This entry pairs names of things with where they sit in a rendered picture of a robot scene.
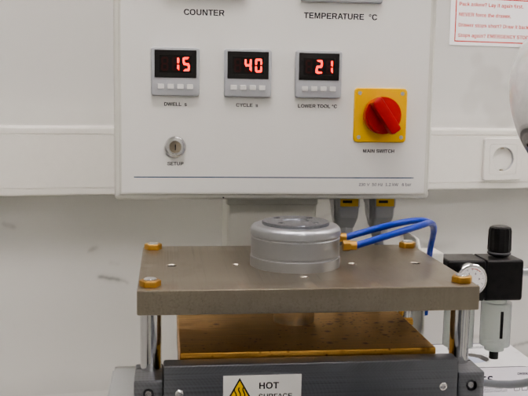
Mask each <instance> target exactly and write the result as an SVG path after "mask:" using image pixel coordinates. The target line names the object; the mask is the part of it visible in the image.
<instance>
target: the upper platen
mask: <svg viewBox="0 0 528 396"><path fill-rule="evenodd" d="M177 350H178V360H188V359H221V358H286V357H320V356H352V355H385V354H435V350H436V349H435V347H434V346H433V345H432V344H431V343H430V342H429V341H428V340H427V339H426V338H425V337H424V336H422V335H421V334H420V333H419V332H418V331H417V330H416V329H415V328H414V327H413V318H412V317H403V316H402V315H401V314H400V313H399V312H397V311H380V312H335V313H244V314H198V315H177Z"/></svg>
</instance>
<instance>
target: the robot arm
mask: <svg viewBox="0 0 528 396"><path fill-rule="evenodd" d="M509 101H510V107H511V114H512V118H513V122H514V124H515V128H516V131H517V134H518V136H519V139H520V141H521V142H522V145H523V147H524V148H525V150H526V151H527V153H528V37H527V39H526V40H525V42H524V43H523V44H522V45H521V47H520V48H519V51H518V53H517V54H516V56H515V60H514V62H513V65H512V68H511V75H510V82H509Z"/></svg>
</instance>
